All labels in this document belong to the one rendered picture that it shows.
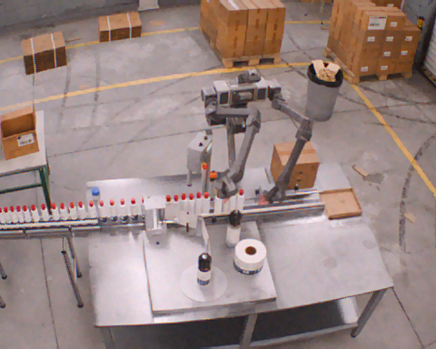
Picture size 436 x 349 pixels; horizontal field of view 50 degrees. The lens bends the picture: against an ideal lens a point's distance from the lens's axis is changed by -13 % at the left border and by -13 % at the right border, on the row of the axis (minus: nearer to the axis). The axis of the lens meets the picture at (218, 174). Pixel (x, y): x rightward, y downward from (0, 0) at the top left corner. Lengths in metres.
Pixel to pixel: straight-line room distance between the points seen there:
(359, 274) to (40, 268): 2.73
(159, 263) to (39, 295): 1.43
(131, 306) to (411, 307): 2.57
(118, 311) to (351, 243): 1.74
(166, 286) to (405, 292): 2.36
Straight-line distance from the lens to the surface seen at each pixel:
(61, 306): 4.38
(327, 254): 3.72
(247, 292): 3.36
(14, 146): 4.47
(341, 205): 4.06
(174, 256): 3.50
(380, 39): 6.94
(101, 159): 5.51
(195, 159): 3.38
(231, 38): 6.73
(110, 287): 3.43
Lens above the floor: 3.66
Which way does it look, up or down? 44 degrees down
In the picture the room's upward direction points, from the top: 5 degrees clockwise
